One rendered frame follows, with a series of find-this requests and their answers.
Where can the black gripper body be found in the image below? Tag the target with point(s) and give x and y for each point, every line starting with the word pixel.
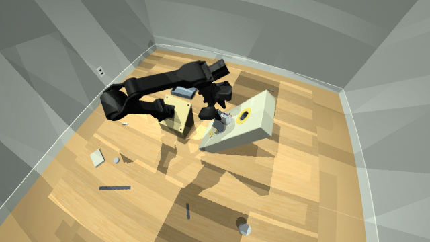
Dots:
pixel 209 112

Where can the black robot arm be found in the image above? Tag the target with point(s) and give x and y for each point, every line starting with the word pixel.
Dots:
pixel 117 105

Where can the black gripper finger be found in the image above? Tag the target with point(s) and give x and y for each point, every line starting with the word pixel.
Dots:
pixel 217 116
pixel 222 103

